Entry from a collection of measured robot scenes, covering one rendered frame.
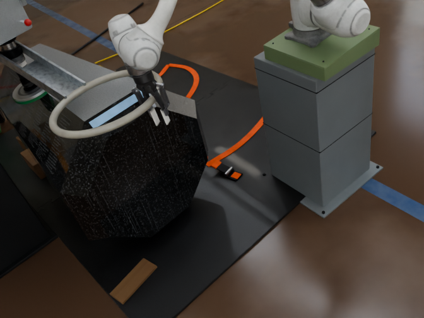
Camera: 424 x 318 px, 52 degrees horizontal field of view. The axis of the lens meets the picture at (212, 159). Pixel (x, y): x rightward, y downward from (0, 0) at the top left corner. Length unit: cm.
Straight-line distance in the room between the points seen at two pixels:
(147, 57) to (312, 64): 79
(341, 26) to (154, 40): 75
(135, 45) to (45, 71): 89
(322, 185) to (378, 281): 53
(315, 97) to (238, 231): 84
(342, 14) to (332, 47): 24
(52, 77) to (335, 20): 127
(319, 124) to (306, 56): 32
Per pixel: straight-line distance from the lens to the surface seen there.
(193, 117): 224
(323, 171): 226
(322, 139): 213
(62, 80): 215
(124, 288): 233
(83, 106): 210
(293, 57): 199
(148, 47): 140
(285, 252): 228
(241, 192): 256
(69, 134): 171
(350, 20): 181
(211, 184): 266
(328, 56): 195
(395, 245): 231
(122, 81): 218
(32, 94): 234
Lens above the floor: 182
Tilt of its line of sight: 40 degrees down
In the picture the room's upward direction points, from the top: 15 degrees counter-clockwise
